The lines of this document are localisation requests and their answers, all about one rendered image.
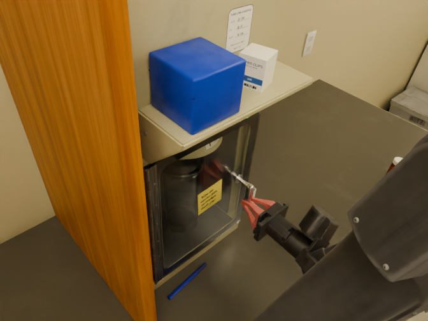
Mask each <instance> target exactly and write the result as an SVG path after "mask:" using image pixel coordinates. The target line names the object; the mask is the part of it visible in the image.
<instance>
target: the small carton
mask: <svg viewBox="0 0 428 321"><path fill-rule="evenodd" d="M277 55H278V50H275V49H272V48H268V47H266V46H262V45H258V44H255V43H251V44H250V45H248V46H247V47H246V48H245V49H243V50H242V51H241V52H240V53H239V56H240V57H241V58H243V59H245V60H246V67H245V78H244V81H243V87H244V88H247V89H250V90H254V91H256V92H259V93H262V92H263V91H264V90H265V88H266V87H267V86H268V85H269V84H270V83H271V82H272V81H273V75H274V71H275V65H276V59H277Z"/></svg>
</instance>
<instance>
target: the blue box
mask: <svg viewBox="0 0 428 321"><path fill-rule="evenodd" d="M149 64H150V69H149V71H150V85H151V96H152V106H153V107H155V108H156V109H158V110H159V111H160V112H161V113H163V114H164V115H165V116H167V117H168V118H170V119H171V120H172V121H173V122H175V123H176V124H178V125H179V126H180V127H181V128H183V129H184V130H186V131H187V132H188V133H190V134H191V135H194V134H196V133H198V132H200V131H202V130H204V129H206V128H208V127H210V126H212V125H214V124H216V123H218V122H220V121H222V120H224V119H226V118H228V117H230V116H232V115H234V114H236V113H238V112H239V109H240V104H241V95H242V90H243V81H244V78H245V67H246V60H245V59H243V58H241V57H240V56H238V55H236V54H234V53H232V52H230V51H228V50H226V49H224V48H222V47H220V46H218V45H216V44H214V43H212V42H210V41H208V40H207V39H204V38H202V37H198V38H194V39H191V40H188V41H184V42H182V43H178V44H175V45H171V46H168V47H165V48H161V49H158V50H155V51H153V52H150V53H149Z"/></svg>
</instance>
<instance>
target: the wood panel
mask: <svg viewBox="0 0 428 321"><path fill-rule="evenodd" d="M0 64H1V67H2V69H3V73H4V75H5V78H6V81H7V83H8V86H9V89H10V92H11V95H12V97H13V100H14V103H15V106H16V108H17V111H18V114H19V117H20V119H21V122H22V125H23V127H24V131H25V133H26V136H27V139H28V141H29V144H30V146H31V150H32V152H33V155H34V158H35V160H36V163H37V165H38V169H39V171H40V174H41V177H42V179H43V183H44V185H45V188H46V191H47V193H48V196H49V199H50V202H51V204H52V207H53V210H54V213H55V216H56V217H57V218H58V219H59V221H60V222H61V224H62V225H63V226H64V227H65V229H66V230H67V232H68V233H69V234H70V235H71V237H72V238H73V239H74V241H75V242H76V244H77V245H78V246H79V247H80V249H81V250H82V252H83V253H84V254H85V256H86V257H87V258H88V260H89V261H90V262H91V264H92V265H93V266H94V267H95V269H96V270H97V272H98V273H99V274H100V275H101V277H102V278H103V280H104V281H105V282H106V284H107V285H108V286H109V288H110V289H111V291H112V292H113V293H114V294H115V296H116V297H117V299H118V300H119V301H120V302H121V304H122V305H123V307H124V308H125V309H126V310H127V312H128V313H129V314H130V316H131V317H132V319H133V320H134V321H157V313H156V305H155V292H154V285H153V271H152V258H151V251H150V237H149V230H148V217H147V209H146V195H145V183H144V175H143V161H142V154H141V141H140V133H139V120H138V107H137V99H136V86H135V79H134V66H133V58H132V45H131V32H130V24H129V10H128V4H127V0H0Z"/></svg>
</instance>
